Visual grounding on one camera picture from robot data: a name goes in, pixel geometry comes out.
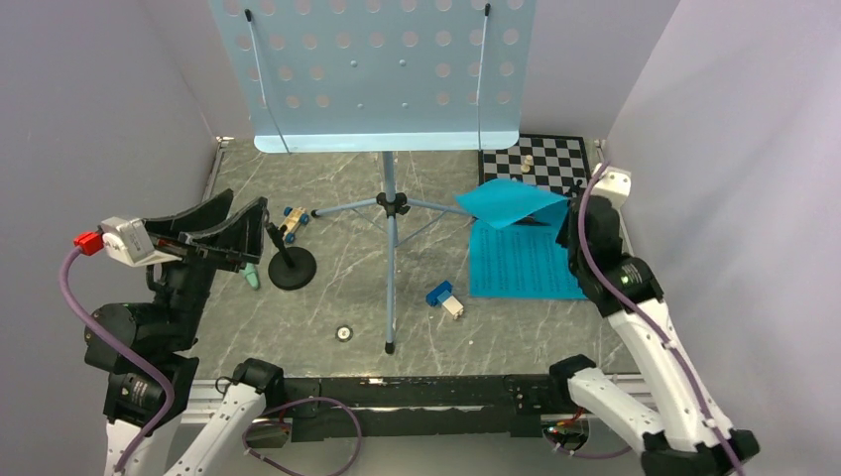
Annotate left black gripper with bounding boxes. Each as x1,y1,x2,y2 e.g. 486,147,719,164
141,188,268,350

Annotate blue sheet music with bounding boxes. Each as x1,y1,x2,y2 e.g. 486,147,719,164
468,221,585,300
455,178,569,229

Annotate green toy microphone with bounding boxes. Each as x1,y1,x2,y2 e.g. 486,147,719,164
239,263,261,291

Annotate black microphone stand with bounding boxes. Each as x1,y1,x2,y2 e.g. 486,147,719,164
266,222,317,291

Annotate light blue music stand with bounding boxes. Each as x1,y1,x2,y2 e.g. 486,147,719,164
208,0,539,356

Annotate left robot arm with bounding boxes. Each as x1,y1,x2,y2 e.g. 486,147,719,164
72,190,286,475

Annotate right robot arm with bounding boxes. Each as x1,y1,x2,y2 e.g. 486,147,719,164
546,189,760,475

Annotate beige toy cart blue wheels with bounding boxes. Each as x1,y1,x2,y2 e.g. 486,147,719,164
283,207,310,244

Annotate black white chessboard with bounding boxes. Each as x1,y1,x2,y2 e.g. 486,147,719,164
477,134,591,196

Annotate cream chess piece standing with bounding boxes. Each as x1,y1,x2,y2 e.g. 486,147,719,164
520,155,534,174

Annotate blue white toy brick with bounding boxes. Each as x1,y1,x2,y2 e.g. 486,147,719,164
425,281,464,319

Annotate blue white poker chip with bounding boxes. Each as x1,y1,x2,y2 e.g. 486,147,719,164
335,325,353,342

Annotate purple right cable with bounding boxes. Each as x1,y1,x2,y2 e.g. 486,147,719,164
540,161,747,476

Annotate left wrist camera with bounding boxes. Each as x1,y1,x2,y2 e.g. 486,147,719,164
73,216,180,268

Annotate black base frame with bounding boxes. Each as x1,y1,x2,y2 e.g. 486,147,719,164
282,374,577,442

